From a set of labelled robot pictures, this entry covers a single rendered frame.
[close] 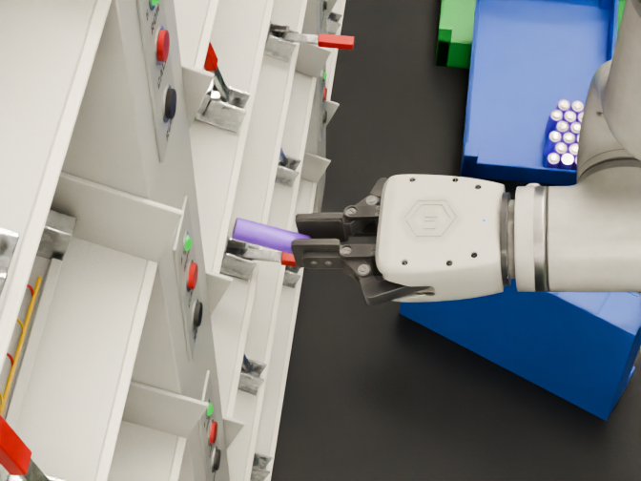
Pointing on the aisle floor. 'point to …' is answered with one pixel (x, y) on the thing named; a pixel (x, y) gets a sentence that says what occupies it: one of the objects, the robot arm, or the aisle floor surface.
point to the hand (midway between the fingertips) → (320, 240)
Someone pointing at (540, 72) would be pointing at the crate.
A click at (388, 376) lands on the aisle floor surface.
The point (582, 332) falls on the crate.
